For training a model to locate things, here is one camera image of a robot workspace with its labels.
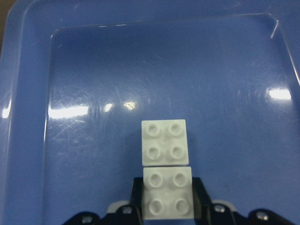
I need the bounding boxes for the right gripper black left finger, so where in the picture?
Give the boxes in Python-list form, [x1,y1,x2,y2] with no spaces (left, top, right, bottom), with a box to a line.
[129,177,143,225]

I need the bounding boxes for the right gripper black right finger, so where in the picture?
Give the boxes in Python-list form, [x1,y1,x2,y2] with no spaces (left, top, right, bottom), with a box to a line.
[192,177,211,222]

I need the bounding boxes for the white block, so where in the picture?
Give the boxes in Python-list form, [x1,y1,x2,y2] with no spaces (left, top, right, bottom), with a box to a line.
[141,119,189,167]
[142,166,194,220]

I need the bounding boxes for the blue plastic tray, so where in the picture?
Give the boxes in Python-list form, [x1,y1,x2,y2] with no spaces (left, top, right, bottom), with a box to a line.
[0,0,300,225]

